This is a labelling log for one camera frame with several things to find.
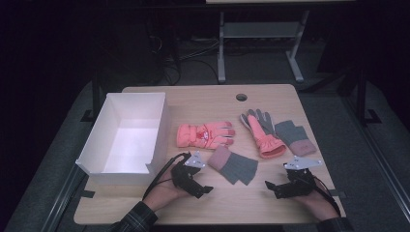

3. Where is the grey metal stand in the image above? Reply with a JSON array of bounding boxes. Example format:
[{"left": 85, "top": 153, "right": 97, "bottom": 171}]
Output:
[{"left": 217, "top": 9, "right": 310, "bottom": 85}]

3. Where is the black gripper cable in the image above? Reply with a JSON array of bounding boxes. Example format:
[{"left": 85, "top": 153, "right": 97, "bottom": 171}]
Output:
[
  {"left": 141, "top": 152, "right": 191, "bottom": 201},
  {"left": 310, "top": 177, "right": 342, "bottom": 217}
]

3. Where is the pink glove with grey palm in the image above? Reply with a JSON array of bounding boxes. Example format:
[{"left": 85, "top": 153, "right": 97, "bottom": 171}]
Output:
[{"left": 239, "top": 108, "right": 287, "bottom": 160}]

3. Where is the white box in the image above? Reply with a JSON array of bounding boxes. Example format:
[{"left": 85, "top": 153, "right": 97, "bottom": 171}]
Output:
[{"left": 74, "top": 91, "right": 172, "bottom": 187}]

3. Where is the pink glove with print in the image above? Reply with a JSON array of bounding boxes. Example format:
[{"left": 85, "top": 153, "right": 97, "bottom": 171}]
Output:
[{"left": 176, "top": 121, "right": 236, "bottom": 151}]

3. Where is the person's left hand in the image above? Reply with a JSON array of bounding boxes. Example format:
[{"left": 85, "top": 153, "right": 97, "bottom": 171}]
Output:
[{"left": 142, "top": 170, "right": 191, "bottom": 212}]

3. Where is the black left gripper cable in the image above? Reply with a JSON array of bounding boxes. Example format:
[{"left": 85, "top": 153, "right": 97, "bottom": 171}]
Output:
[{"left": 141, "top": 152, "right": 191, "bottom": 201}]

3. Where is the person's right hand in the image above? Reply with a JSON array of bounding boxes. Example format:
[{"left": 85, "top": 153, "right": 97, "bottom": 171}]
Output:
[{"left": 294, "top": 180, "right": 339, "bottom": 221}]

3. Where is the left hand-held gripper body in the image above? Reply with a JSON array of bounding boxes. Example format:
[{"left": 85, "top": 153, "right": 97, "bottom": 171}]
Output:
[{"left": 170, "top": 151, "right": 207, "bottom": 194}]

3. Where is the metal floor rail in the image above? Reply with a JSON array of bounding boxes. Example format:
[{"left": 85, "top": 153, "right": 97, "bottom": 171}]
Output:
[
  {"left": 341, "top": 96, "right": 410, "bottom": 223},
  {"left": 42, "top": 163, "right": 88, "bottom": 232}
]

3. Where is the grey fingerless glove pink cuff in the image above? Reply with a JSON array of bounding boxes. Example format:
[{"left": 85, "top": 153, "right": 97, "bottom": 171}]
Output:
[
  {"left": 207, "top": 145, "right": 259, "bottom": 187},
  {"left": 274, "top": 120, "right": 318, "bottom": 158}
]

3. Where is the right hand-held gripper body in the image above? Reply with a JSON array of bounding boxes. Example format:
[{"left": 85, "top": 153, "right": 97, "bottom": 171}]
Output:
[{"left": 283, "top": 155, "right": 323, "bottom": 196}]

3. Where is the black stand post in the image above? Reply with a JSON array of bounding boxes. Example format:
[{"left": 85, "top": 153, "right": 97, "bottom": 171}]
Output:
[
  {"left": 80, "top": 69, "right": 103, "bottom": 124},
  {"left": 354, "top": 69, "right": 383, "bottom": 126}
]

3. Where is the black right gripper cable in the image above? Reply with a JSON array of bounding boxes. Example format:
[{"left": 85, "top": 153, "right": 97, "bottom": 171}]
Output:
[{"left": 310, "top": 177, "right": 342, "bottom": 217}]

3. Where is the bundle of floor cables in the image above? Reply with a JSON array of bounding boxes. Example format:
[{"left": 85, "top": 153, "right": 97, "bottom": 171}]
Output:
[{"left": 148, "top": 35, "right": 220, "bottom": 86}]

